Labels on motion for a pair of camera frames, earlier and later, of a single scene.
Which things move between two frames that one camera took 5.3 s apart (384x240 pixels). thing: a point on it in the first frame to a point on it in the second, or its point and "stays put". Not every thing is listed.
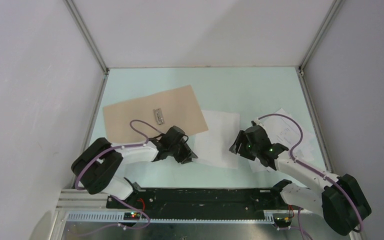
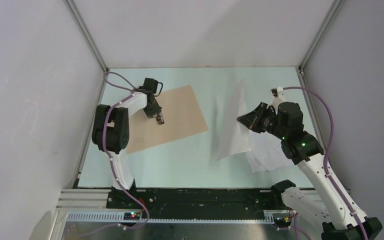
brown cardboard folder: [137, 120] stays put
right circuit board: [282, 222] stays put
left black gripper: [187, 154] to [157, 109]
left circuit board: [131, 216] stays put
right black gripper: [241, 138] to [251, 120]
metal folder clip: [159, 116] stays put
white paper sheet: [212, 147] to [231, 137]
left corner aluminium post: [73, 9] stays put
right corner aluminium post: [334, 10] stays put
